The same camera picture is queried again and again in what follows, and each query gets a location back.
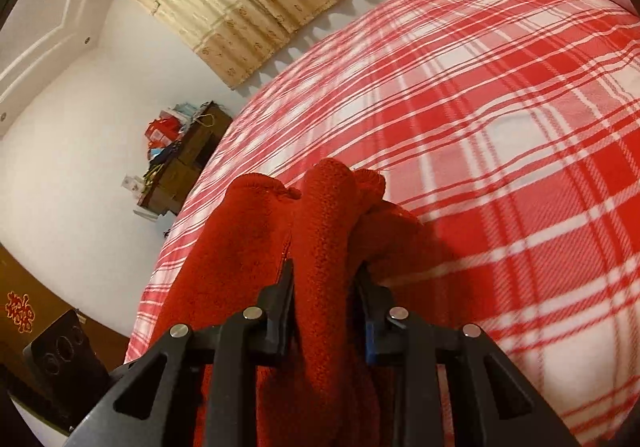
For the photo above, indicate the red bags on cabinet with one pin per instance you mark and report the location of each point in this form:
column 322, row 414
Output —
column 162, row 129

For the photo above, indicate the white wall socket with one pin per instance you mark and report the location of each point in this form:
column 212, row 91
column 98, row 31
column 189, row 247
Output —
column 130, row 183

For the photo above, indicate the brown wooden cabinet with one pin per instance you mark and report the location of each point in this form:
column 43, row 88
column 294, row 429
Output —
column 185, row 162

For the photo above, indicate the black box with circles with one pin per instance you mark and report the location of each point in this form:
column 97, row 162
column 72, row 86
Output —
column 65, row 367

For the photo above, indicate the brown wooden door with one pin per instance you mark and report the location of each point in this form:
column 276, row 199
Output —
column 50, row 284

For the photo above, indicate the red white plaid blanket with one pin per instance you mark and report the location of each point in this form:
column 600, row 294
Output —
column 475, row 127

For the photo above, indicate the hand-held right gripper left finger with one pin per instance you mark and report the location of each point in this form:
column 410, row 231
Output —
column 235, row 357

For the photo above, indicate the red paper door decoration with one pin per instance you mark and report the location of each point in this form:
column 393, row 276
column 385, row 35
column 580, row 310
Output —
column 19, row 312

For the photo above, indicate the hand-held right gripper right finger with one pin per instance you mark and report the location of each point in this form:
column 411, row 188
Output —
column 425, row 362

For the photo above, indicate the red knitted sweater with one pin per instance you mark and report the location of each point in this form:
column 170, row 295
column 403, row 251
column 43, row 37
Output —
column 320, row 237

